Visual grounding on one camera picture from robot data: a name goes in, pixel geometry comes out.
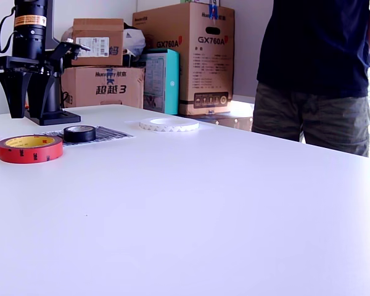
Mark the white plastic bag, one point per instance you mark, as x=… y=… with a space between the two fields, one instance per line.
x=135 y=38

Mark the plain white paper sheet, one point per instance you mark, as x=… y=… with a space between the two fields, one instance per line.
x=206 y=127

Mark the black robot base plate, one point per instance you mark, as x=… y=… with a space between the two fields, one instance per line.
x=64 y=117

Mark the black tape roll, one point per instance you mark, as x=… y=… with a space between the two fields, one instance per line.
x=80 y=137

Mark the grey plastic bag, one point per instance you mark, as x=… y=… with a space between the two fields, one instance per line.
x=67 y=34

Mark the tall GX760A cardboard box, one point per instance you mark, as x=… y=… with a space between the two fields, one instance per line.
x=203 y=61

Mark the teal box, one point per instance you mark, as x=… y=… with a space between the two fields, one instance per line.
x=169 y=83

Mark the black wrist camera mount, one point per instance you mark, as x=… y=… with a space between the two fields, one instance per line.
x=61 y=50

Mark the blue red tag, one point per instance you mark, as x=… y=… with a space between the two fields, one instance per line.
x=214 y=12

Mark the person in dark shirt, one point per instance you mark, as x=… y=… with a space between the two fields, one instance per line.
x=311 y=46

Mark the black scribbled paper sheet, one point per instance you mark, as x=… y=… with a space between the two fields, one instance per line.
x=114 y=134

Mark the small labelled cardboard box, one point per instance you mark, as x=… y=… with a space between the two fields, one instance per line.
x=111 y=31

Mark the white tape roll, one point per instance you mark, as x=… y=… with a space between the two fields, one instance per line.
x=185 y=127

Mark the wide brown cardboard box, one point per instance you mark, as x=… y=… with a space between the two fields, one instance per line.
x=89 y=92

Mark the red tape roll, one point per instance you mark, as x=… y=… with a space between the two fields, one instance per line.
x=31 y=155

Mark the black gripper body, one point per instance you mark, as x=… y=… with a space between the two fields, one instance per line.
x=21 y=64

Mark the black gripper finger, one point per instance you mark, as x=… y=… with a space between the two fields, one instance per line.
x=38 y=95
x=17 y=95

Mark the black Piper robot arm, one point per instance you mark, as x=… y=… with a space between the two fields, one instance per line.
x=29 y=37

